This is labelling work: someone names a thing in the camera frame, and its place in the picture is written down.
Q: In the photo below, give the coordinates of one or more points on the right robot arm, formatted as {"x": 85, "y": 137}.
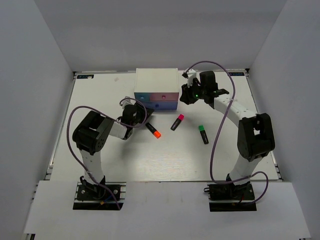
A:
{"x": 255, "y": 137}

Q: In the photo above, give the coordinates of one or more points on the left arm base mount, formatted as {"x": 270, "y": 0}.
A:
{"x": 86, "y": 199}

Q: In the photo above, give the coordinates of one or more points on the small blue drawer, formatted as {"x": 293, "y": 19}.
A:
{"x": 142, "y": 96}

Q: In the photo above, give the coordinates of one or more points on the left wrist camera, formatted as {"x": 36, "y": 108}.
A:
{"x": 127, "y": 101}

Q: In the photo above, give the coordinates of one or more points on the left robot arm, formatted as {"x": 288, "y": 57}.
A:
{"x": 93, "y": 131}

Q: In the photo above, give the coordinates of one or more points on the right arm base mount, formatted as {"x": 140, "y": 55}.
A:
{"x": 231, "y": 198}

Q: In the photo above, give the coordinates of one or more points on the pink cap highlighter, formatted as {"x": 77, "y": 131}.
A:
{"x": 177, "y": 122}

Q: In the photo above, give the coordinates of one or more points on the white drawer organizer box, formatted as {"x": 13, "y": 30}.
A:
{"x": 156, "y": 80}

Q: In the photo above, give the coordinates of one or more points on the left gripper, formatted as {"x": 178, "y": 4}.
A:
{"x": 140, "y": 109}

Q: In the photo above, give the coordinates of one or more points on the pink drawer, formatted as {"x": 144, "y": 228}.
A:
{"x": 164, "y": 96}

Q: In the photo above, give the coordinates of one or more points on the green cap highlighter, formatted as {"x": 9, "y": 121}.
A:
{"x": 203, "y": 134}

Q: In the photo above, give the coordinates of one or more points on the wide blue drawer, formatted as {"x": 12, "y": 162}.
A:
{"x": 161, "y": 105}

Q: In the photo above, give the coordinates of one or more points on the orange cap highlighter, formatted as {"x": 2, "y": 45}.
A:
{"x": 153, "y": 130}

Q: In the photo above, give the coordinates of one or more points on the right corner label sticker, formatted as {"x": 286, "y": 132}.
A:
{"x": 233, "y": 74}

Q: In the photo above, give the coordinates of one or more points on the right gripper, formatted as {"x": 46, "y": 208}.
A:
{"x": 187, "y": 96}

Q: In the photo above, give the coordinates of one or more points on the corner label sticker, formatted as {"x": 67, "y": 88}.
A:
{"x": 233, "y": 74}
{"x": 85, "y": 76}

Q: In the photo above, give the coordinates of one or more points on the left corner label sticker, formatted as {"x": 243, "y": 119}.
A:
{"x": 85, "y": 76}

